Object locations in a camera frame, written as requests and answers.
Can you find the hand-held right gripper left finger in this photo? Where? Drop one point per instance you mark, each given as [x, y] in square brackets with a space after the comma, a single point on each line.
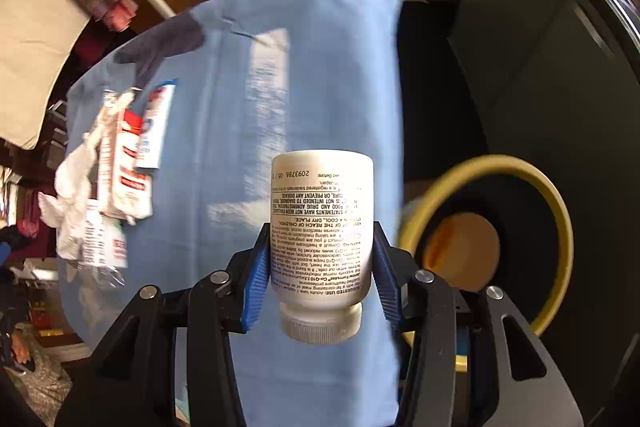
[255, 287]

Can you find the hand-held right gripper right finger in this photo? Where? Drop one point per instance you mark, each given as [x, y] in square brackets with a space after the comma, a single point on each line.
[385, 279]

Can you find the white pill bottle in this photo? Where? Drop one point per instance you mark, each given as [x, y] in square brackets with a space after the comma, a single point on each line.
[320, 232]

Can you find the red and white toothpaste box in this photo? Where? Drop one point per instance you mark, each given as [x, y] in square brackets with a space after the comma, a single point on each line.
[127, 177]

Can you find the yellow-rimmed black bin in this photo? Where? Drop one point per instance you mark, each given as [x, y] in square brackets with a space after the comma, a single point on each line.
[561, 227]

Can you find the toothpaste tube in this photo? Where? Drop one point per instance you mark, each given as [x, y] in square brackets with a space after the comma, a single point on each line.
[157, 127]

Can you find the brown round disc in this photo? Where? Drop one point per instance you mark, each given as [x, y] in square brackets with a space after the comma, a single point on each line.
[465, 252]

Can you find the light blue star blanket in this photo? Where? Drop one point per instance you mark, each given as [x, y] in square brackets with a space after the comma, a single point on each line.
[225, 132]

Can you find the clear plastic wrapper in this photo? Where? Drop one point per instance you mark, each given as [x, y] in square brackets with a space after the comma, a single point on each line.
[105, 237]

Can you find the crumpled white plastic wrapper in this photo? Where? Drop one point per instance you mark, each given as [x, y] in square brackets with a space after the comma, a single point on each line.
[75, 172]

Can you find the dark cabinet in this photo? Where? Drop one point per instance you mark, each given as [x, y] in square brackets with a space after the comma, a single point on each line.
[525, 32]

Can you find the white hanging cloth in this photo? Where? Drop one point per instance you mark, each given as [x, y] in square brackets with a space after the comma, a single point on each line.
[35, 47]

